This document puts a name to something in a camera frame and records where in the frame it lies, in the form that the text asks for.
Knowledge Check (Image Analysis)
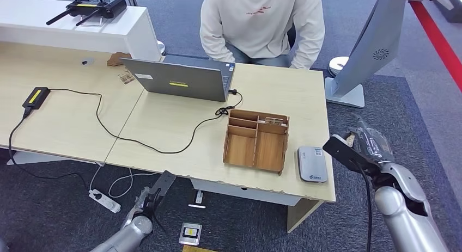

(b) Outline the white desk foot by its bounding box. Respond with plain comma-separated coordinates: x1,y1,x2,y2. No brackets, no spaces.
6,150,70,167

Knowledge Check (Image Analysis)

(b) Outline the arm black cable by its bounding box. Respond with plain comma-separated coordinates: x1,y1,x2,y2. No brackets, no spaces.
355,160,373,252
150,194,169,233

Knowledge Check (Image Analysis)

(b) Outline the white power cable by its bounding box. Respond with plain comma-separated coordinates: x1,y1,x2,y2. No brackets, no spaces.
89,163,160,199

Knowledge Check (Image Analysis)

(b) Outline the white power strip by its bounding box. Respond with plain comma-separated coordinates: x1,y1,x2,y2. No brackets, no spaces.
88,189,121,214

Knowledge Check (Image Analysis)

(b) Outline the grey laptop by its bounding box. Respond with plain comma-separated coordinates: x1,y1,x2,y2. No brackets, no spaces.
120,54,236,102

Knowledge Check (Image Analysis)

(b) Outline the person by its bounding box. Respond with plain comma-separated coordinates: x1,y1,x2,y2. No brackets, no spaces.
199,0,326,70

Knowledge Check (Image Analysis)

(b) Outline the white desk beam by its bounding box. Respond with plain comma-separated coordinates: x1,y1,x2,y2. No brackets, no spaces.
190,178,302,208

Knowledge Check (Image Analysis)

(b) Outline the yellow floor tape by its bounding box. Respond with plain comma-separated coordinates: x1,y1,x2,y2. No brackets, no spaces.
181,244,219,252

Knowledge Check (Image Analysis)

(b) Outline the black laptop charging cable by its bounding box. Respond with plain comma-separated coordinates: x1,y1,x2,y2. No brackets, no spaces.
48,88,244,155

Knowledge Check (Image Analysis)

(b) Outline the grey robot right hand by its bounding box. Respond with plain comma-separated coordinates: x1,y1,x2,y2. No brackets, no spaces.
347,112,395,165

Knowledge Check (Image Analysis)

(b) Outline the black laptop power adapter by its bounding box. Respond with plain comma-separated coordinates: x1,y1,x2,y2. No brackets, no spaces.
22,87,51,110

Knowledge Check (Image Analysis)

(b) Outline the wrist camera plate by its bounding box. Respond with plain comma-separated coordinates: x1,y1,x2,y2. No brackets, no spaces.
322,134,378,179
149,170,177,201

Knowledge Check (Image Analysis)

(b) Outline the black remote controller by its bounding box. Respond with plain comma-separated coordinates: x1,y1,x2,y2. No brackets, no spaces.
46,0,127,27

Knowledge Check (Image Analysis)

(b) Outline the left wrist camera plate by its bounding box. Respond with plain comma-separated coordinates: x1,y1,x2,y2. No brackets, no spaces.
149,170,177,201

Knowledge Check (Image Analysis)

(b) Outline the small wooden card stand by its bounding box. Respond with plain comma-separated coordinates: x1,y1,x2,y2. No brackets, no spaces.
118,70,135,85

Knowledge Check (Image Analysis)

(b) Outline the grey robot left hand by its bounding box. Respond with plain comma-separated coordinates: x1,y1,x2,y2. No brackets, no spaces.
123,186,162,229

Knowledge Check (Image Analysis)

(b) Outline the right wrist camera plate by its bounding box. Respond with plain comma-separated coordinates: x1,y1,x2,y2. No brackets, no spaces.
322,134,378,179

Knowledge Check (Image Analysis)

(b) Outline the brown wooden piece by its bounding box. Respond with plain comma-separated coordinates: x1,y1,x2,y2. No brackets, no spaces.
107,52,133,67

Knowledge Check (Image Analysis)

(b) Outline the grey card reader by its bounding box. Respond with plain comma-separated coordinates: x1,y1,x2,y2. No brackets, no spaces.
297,146,329,183

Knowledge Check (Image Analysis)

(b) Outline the wooden desk organizer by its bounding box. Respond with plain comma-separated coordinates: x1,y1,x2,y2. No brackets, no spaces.
222,109,290,176

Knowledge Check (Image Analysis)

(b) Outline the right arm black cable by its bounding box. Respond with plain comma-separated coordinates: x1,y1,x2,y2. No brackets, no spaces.
355,160,373,252

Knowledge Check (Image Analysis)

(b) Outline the wooden desk leg panel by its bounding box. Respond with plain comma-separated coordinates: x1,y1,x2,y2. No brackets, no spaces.
287,198,325,233

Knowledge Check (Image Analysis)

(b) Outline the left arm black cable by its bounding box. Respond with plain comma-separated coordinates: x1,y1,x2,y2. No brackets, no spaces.
150,194,169,233

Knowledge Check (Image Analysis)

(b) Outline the silver floor socket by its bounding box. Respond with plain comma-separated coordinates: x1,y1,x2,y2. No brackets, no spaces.
178,222,203,247

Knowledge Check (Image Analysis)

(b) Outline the black adapter mains cable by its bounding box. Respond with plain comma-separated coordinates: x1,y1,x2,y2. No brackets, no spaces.
8,108,91,192

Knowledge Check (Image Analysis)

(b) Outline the white counter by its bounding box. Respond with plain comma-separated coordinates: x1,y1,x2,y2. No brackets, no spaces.
0,0,162,62

